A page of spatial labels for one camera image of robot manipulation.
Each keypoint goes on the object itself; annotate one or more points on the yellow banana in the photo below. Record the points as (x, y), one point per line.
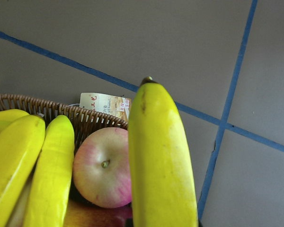
(49, 194)
(8, 116)
(20, 144)
(163, 187)

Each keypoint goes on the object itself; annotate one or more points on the basket paper tag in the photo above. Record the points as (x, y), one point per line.
(113, 105)

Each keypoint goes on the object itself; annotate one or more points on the brown wicker basket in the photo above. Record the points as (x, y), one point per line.
(84, 121)

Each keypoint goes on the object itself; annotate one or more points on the pink apple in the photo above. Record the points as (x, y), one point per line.
(101, 171)

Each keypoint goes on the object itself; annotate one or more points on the purple red mango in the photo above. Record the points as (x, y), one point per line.
(87, 215)

